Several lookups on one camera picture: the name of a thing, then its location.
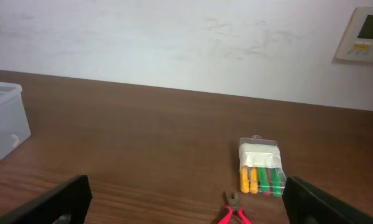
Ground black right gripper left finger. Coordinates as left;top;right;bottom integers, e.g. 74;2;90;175
0;175;92;224

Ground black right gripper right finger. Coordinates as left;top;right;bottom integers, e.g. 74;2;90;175
282;176;373;224

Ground red handled cutting pliers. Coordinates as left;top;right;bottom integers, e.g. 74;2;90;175
218;192;252;224

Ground clear plastic container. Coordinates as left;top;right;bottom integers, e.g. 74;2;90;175
0;82;30;160

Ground white wall control panel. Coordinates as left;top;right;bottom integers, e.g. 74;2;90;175
335;7;373;63

